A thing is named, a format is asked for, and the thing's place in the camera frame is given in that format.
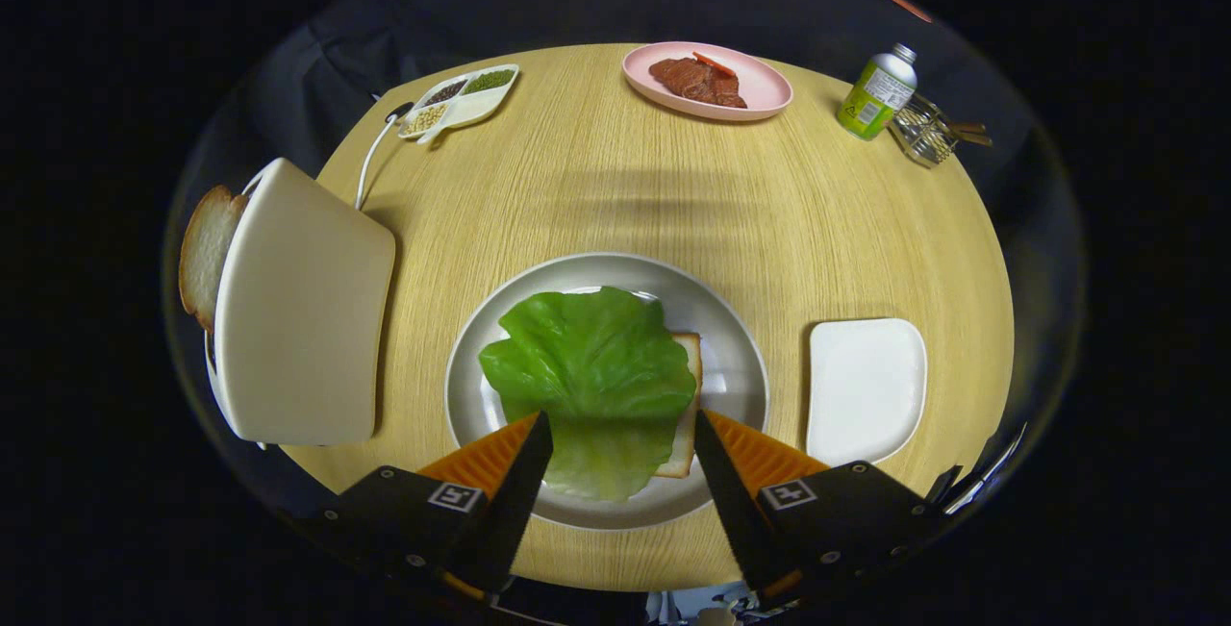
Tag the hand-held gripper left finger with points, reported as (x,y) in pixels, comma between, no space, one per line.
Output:
(515,501)

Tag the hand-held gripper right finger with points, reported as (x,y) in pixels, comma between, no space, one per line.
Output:
(736,501)

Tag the green lettuce leaf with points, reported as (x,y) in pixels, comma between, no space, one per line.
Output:
(587,357)

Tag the toasted bread slice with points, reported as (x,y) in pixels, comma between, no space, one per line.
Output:
(207,251)

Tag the white bread slice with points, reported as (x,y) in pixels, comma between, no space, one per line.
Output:
(687,438)

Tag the large round white plate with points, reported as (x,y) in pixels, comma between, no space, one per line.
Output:
(726,338)

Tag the small white square plate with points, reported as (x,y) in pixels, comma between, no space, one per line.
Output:
(866,386)

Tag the cream white toaster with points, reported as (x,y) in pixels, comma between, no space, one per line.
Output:
(298,309)

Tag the white divided bean dish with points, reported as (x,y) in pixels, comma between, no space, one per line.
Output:
(473,108)

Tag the brown meat slice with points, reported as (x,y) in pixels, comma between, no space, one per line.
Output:
(681,78)
(728,92)

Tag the pink plate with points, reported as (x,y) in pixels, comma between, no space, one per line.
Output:
(765,92)

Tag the silver bottle with green label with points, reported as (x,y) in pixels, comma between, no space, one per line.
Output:
(873,92)

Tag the red sausage piece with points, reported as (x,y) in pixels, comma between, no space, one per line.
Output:
(714,63)

